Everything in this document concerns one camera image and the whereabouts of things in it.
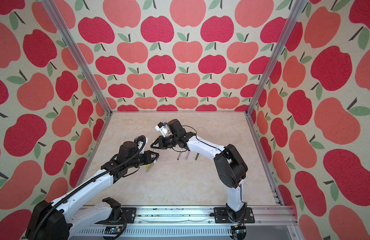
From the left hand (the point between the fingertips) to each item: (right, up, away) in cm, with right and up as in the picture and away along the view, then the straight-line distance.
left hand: (160, 156), depth 79 cm
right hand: (-4, +5, +1) cm, 7 cm away
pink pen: (+15, -3, +17) cm, 23 cm away
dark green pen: (+21, -4, +16) cm, 27 cm away
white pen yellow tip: (-9, -9, +11) cm, 17 cm away
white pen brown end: (+9, -3, +16) cm, 19 cm away
